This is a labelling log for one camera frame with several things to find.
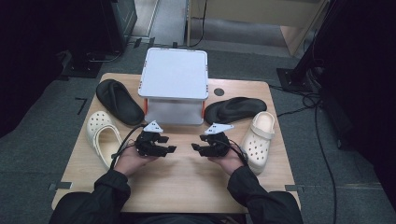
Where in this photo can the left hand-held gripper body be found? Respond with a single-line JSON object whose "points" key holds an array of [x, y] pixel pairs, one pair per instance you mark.
{"points": [[148, 144]]}

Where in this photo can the black stand with base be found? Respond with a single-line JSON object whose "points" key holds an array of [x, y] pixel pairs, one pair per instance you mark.
{"points": [[295, 79]]}

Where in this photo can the black stand base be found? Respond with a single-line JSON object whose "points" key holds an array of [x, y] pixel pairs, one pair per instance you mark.
{"points": [[81, 67]]}

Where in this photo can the dark cabinet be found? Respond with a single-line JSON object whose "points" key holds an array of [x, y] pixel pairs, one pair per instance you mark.
{"points": [[118, 21]]}

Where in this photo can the person's left hand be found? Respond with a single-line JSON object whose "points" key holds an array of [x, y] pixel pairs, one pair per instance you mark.
{"points": [[130, 161]]}

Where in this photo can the grey tape strip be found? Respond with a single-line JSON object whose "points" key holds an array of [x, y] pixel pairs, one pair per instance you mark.
{"points": [[60, 185], [294, 188]]}

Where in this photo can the cream clog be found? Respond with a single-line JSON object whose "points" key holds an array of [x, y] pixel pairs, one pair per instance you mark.
{"points": [[257, 146], [99, 123]]}

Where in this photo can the light wooden furniture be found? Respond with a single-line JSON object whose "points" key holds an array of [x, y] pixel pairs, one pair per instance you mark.
{"points": [[249, 9]]}

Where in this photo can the black round table grommet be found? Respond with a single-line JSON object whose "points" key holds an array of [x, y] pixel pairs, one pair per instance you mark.
{"points": [[219, 91]]}

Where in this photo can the person's right hand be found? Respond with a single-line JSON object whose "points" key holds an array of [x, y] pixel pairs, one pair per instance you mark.
{"points": [[233, 161]]}

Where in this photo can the black flip-flop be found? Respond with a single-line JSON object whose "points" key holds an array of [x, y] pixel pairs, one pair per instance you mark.
{"points": [[236, 109], [120, 101]]}

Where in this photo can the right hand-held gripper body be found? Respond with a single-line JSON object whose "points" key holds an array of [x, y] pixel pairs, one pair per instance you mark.
{"points": [[218, 146]]}

